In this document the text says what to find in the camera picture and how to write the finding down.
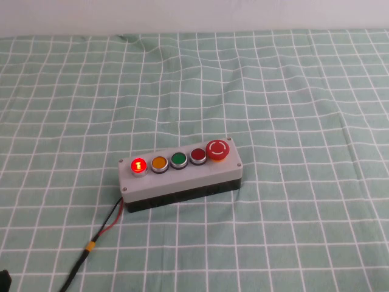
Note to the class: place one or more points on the illuminated red push button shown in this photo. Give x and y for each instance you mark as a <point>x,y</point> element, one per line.
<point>139,166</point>

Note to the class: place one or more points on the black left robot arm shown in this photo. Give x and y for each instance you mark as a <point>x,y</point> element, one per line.
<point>4,282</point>

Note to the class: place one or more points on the flat dark red push button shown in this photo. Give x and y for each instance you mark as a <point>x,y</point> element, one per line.
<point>198,154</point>

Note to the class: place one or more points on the green push button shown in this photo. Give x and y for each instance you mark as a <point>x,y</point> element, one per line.
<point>178,158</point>

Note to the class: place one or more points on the red mushroom emergency stop button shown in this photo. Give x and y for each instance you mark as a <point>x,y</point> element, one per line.
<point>216,148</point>

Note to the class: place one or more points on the grey black button box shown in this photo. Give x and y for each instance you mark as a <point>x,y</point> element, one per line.
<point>182,179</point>

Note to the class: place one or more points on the yellow push button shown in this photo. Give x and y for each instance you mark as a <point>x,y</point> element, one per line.
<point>159,163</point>

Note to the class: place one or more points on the green white checked tablecloth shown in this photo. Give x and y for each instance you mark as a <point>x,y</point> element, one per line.
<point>273,121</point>

